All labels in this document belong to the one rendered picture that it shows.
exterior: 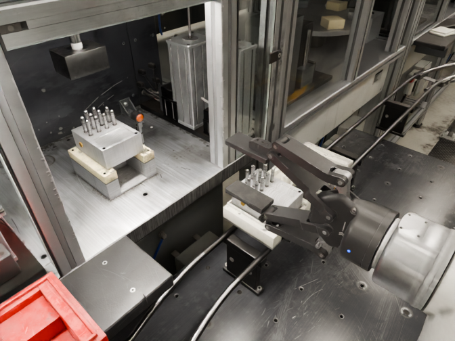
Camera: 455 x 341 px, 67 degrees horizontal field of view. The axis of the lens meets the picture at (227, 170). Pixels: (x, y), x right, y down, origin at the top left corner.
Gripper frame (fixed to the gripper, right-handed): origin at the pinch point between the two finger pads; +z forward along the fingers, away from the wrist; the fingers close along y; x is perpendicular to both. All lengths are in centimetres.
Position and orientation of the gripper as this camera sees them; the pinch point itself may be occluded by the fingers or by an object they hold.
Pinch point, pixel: (245, 170)
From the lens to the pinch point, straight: 49.5
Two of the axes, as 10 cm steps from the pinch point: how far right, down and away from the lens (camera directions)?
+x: -6.6, 4.6, -5.9
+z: -7.5, -4.1, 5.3
